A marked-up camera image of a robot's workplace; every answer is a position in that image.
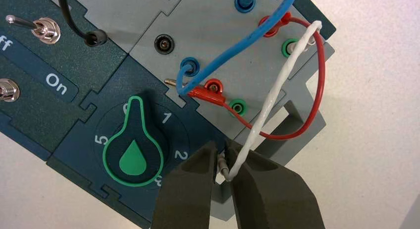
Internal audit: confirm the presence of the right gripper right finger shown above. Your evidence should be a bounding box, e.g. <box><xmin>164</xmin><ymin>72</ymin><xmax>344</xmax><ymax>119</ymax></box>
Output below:
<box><xmin>226</xmin><ymin>139</ymin><xmax>325</xmax><ymax>229</ymax></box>

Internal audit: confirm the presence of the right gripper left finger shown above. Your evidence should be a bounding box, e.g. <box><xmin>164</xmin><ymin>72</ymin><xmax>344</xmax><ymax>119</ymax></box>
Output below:
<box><xmin>151</xmin><ymin>140</ymin><xmax>218</xmax><ymax>229</ymax></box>

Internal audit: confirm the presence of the white jumper wire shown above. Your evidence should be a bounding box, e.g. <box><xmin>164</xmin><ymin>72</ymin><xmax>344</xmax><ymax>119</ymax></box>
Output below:
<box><xmin>216</xmin><ymin>20</ymin><xmax>324</xmax><ymax>183</ymax></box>

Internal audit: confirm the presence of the green rotary knob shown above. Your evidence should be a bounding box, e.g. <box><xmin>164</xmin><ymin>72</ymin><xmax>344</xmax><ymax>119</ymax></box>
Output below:
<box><xmin>102</xmin><ymin>95</ymin><xmax>165</xmax><ymax>188</ymax></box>

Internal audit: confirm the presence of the teal and grey task board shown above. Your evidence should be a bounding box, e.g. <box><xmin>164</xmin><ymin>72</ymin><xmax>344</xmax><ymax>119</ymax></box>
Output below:
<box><xmin>0</xmin><ymin>0</ymin><xmax>337</xmax><ymax>229</ymax></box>

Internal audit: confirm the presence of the red jumper wire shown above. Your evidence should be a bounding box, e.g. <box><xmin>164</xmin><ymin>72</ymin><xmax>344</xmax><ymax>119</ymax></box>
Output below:
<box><xmin>188</xmin><ymin>12</ymin><xmax>326</xmax><ymax>141</ymax></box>

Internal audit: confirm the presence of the blue jumper wire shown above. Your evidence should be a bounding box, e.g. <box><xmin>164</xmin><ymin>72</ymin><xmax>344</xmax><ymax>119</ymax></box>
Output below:
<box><xmin>176</xmin><ymin>0</ymin><xmax>300</xmax><ymax>96</ymax></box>

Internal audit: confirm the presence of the black jumper wire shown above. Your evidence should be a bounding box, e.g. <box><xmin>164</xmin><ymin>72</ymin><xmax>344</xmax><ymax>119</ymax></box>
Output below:
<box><xmin>56</xmin><ymin>0</ymin><xmax>108</xmax><ymax>47</ymax></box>

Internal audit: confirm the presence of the metal toggle switch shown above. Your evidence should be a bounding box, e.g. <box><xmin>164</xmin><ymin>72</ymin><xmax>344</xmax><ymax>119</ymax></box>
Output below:
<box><xmin>0</xmin><ymin>78</ymin><xmax>20</xmax><ymax>103</ymax></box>
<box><xmin>5</xmin><ymin>14</ymin><xmax>61</xmax><ymax>45</ymax></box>

